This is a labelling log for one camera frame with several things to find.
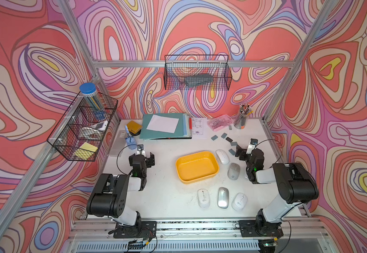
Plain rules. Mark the black wire basket left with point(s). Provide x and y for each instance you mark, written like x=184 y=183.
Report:
x=64 y=138

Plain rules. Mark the dark eraser in basket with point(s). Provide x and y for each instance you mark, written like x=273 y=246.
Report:
x=198 y=80

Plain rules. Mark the white paper sheet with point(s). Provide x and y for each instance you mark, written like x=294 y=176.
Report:
x=162 y=124

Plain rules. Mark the black wire basket back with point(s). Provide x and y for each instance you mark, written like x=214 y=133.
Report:
x=179 y=66

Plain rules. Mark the grey white mouse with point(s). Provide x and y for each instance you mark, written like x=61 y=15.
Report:
x=233 y=171

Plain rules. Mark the printed instruction sheet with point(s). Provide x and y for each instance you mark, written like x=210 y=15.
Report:
x=198 y=128

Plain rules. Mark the green folder stack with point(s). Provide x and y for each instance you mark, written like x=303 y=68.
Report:
x=182 y=131

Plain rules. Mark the white mouse with logo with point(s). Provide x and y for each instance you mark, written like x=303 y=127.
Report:
x=239 y=202

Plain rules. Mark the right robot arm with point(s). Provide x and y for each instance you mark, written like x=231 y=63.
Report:
x=295 y=185

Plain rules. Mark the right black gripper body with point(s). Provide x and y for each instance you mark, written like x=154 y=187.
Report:
x=244 y=156

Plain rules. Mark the silver grey mouse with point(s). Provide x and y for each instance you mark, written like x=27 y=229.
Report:
x=223 y=198

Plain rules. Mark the white black mouse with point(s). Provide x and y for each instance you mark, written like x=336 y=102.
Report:
x=222 y=157

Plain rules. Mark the small white mouse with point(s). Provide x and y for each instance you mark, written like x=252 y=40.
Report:
x=203 y=198

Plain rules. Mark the pink plastic clip box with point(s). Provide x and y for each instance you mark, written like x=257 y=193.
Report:
x=216 y=124

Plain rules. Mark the blue small cup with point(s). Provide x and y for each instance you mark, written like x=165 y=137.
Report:
x=130 y=140

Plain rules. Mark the white tape dispenser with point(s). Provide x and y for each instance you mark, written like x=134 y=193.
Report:
x=93 y=132

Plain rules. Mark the blue lid pencil jar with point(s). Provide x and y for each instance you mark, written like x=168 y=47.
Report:
x=91 y=96

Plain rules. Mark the mesh pen cup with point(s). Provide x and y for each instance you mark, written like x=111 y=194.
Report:
x=244 y=112

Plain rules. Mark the black wire basket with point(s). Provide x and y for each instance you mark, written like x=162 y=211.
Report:
x=64 y=138
x=179 y=66

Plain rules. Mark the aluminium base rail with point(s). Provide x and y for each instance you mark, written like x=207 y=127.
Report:
x=225 y=235

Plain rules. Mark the yellow storage box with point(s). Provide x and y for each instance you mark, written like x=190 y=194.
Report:
x=197 y=167

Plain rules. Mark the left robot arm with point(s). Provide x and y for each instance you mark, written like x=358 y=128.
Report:
x=109 y=199

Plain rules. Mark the yellow sticky notes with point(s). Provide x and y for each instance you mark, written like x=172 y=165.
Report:
x=85 y=151

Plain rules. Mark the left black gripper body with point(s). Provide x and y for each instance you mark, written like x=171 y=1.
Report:
x=146 y=163

